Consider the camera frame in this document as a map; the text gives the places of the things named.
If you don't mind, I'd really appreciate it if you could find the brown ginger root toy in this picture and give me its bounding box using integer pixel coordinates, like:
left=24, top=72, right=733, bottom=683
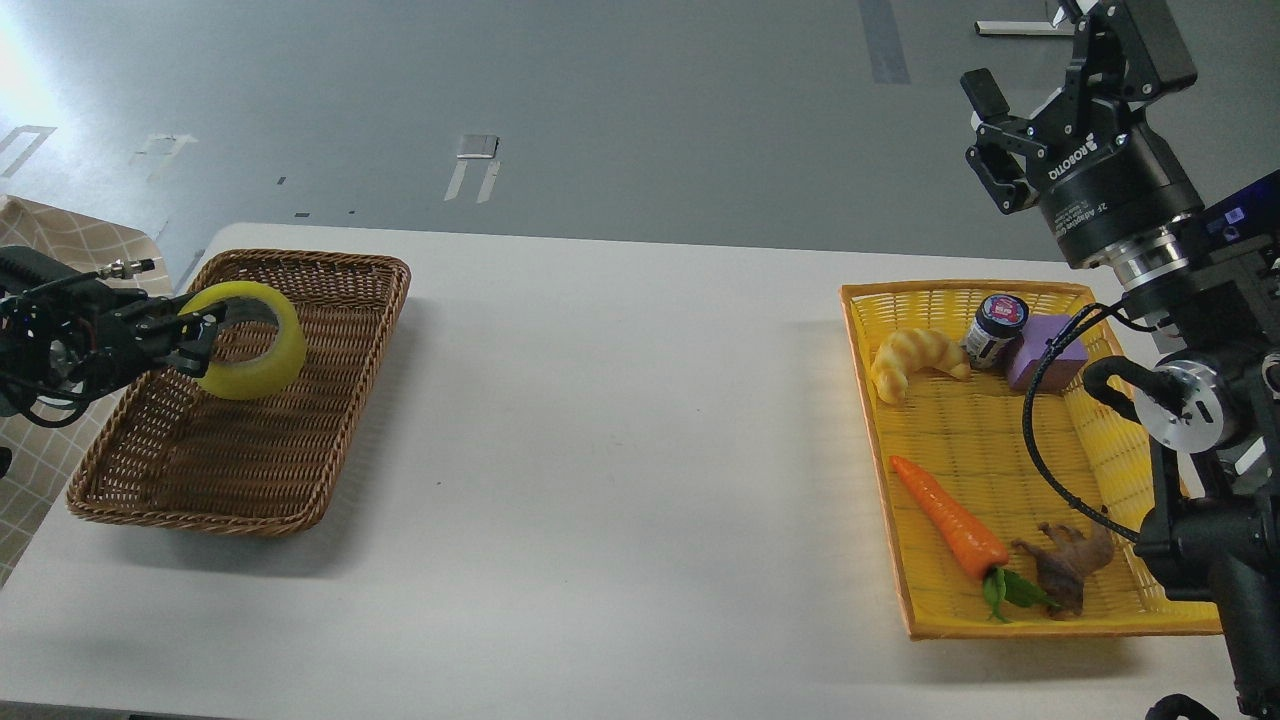
left=1011, top=519, right=1116, bottom=621

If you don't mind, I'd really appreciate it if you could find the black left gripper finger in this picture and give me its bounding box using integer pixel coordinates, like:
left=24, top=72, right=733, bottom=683
left=150, top=334, right=218, bottom=378
left=145, top=305, right=229, bottom=341

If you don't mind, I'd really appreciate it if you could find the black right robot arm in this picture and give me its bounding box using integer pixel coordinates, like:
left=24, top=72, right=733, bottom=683
left=961, top=1, right=1279, bottom=719

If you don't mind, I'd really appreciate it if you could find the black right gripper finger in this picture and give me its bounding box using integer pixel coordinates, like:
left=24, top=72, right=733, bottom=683
left=960, top=68, right=1061, bottom=217
left=1060, top=1, right=1198, bottom=131

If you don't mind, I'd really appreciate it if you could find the toy croissant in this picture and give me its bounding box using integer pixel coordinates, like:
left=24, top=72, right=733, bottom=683
left=870, top=328, right=972, bottom=405

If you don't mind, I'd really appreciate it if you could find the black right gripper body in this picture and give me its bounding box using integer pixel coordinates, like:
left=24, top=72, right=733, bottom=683
left=1027, top=100, right=1204, bottom=269

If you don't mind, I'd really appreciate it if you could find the purple foam block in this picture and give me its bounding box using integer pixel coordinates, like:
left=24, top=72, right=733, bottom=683
left=1005, top=314, right=1089, bottom=393

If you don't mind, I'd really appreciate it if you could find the white stand base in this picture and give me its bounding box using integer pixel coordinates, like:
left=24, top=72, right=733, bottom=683
left=972, top=1, right=1076, bottom=38

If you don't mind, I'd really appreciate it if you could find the brown wicker basket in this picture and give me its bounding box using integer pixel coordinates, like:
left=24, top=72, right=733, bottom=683
left=67, top=249, right=411, bottom=536

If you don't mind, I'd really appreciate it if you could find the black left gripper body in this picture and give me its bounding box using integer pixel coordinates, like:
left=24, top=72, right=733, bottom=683
left=88, top=300, right=175, bottom=386

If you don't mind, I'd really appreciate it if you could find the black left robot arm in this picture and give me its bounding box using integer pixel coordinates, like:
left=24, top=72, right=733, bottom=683
left=1, top=245, right=232, bottom=430

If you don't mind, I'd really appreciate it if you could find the small dark jar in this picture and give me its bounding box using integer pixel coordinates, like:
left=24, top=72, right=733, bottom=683
left=961, top=293, right=1030, bottom=370

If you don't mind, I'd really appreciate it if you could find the yellow woven tray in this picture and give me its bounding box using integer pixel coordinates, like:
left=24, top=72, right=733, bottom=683
left=840, top=279, right=1221, bottom=641

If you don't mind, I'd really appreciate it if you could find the toy orange carrot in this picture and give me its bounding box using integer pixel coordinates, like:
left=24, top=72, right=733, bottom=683
left=890, top=455, right=1060, bottom=623

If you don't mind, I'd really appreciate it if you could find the beige checkered cloth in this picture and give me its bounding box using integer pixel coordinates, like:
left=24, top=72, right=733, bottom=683
left=1, top=195, right=174, bottom=582

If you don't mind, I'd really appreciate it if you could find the yellow tape roll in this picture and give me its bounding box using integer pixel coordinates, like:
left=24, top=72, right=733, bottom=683
left=180, top=281, right=307, bottom=401

